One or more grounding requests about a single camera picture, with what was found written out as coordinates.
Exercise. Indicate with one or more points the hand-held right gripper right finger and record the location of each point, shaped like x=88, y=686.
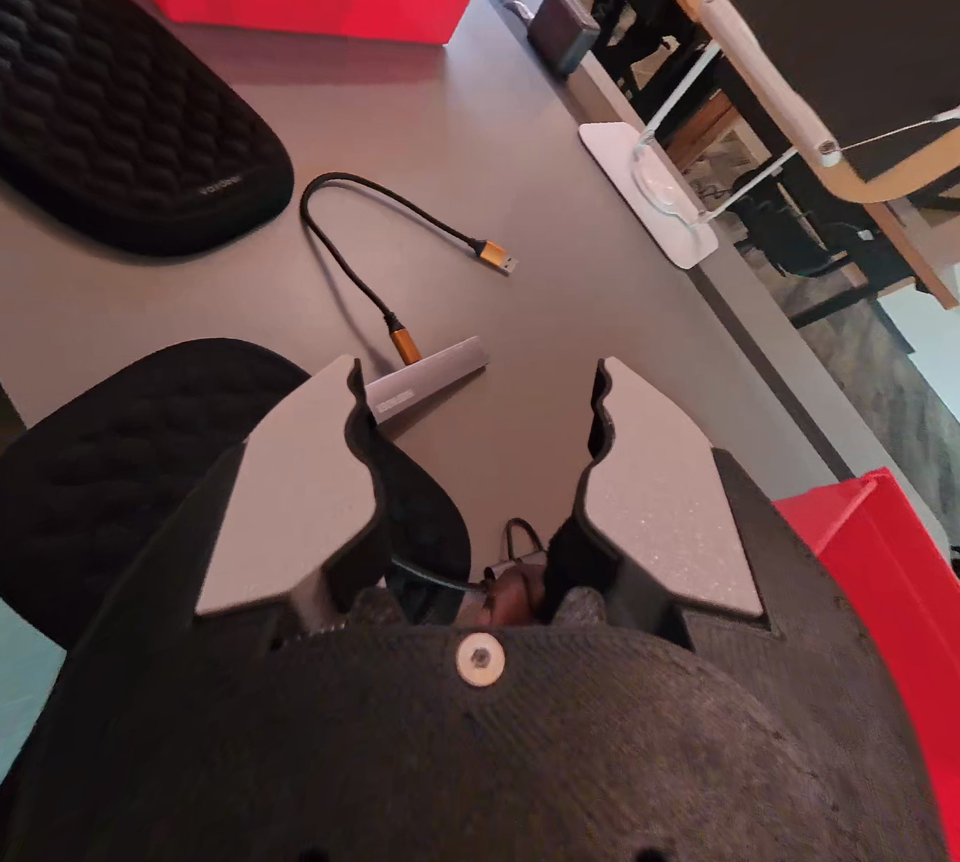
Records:
x=667, y=510

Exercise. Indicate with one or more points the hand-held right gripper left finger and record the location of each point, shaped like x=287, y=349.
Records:
x=292, y=502

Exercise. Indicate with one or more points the person's left hand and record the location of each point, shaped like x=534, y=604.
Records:
x=517, y=596

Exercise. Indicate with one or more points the black quilted cushion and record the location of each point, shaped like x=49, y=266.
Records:
x=112, y=112
x=112, y=472

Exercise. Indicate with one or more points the black office chair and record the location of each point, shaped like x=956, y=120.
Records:
x=772, y=232

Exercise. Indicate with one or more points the dark grey box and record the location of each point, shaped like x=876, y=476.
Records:
x=562, y=26

